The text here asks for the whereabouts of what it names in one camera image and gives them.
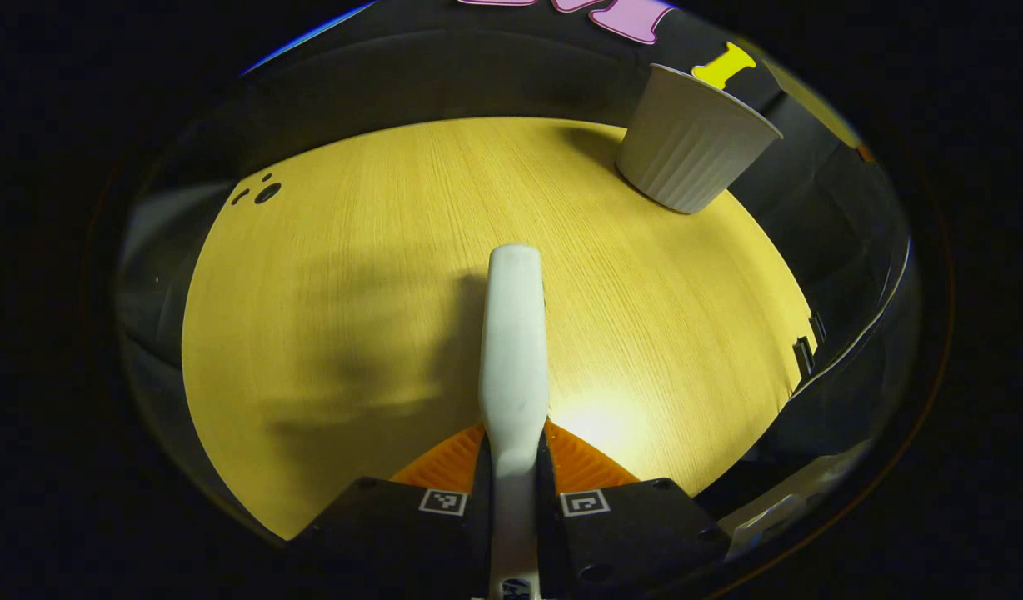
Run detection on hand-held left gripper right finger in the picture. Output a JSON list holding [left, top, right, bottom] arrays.
[[534, 419, 731, 600]]

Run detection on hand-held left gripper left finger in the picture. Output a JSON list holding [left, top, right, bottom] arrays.
[[287, 422, 493, 600]]

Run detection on white ribbed garbage bin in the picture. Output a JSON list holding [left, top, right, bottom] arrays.
[[616, 63, 784, 215]]

